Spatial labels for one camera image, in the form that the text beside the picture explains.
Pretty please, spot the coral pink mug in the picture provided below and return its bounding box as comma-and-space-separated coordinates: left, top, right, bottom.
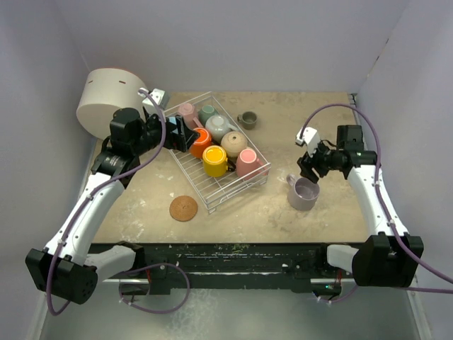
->
236, 147, 264, 181

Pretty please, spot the sage green cup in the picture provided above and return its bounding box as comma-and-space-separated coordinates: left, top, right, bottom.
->
198, 105, 219, 126

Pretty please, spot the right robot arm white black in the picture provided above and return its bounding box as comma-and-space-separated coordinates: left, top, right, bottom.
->
296, 125, 424, 288

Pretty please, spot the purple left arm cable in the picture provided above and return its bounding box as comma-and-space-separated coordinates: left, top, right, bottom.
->
45, 88, 191, 316

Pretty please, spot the light pink mug white inside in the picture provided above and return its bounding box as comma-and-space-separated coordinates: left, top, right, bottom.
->
178, 103, 204, 130

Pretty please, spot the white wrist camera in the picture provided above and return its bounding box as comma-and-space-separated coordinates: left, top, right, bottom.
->
295, 127, 321, 157
138, 88, 170, 115

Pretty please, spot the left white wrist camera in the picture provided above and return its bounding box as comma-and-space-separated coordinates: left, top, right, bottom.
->
138, 88, 170, 115

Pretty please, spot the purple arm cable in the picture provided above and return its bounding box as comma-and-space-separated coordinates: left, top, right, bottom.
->
299, 103, 453, 305
45, 88, 191, 316

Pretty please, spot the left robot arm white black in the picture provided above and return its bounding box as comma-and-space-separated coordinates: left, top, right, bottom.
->
25, 108, 200, 305

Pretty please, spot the round woven cork coaster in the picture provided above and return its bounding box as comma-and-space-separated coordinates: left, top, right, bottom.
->
169, 195, 198, 222

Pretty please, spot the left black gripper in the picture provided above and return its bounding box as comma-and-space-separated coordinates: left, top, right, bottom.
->
132, 110, 198, 156

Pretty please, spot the yellow cup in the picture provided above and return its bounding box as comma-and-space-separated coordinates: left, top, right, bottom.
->
202, 145, 236, 178

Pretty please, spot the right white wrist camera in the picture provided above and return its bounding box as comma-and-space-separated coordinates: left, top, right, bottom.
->
295, 127, 321, 157

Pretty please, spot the white wire dish rack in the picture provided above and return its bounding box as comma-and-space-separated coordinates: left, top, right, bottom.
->
165, 93, 270, 211

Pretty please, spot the large white cylindrical container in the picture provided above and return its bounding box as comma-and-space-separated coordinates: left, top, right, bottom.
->
76, 68, 146, 140

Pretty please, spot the aluminium frame rail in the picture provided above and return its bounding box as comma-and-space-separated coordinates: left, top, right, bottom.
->
348, 93, 433, 339

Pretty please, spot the light blue mug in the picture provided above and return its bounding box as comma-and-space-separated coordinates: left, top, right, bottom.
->
168, 117, 182, 134

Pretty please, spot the beige round mug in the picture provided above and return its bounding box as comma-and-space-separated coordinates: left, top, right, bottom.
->
221, 131, 248, 159

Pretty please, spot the orange cup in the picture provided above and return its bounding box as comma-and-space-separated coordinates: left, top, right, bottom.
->
189, 127, 212, 159

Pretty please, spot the olive green small cup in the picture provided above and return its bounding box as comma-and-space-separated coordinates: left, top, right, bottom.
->
237, 111, 258, 130

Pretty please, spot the pale grey white mug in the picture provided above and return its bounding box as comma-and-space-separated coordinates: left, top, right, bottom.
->
205, 115, 238, 143

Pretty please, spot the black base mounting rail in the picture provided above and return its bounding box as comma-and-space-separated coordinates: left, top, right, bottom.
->
88, 242, 358, 295

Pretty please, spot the lilac mug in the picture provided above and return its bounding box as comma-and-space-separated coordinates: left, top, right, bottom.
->
286, 174, 320, 211

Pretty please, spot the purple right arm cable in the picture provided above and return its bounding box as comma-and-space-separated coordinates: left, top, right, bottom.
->
299, 103, 453, 305

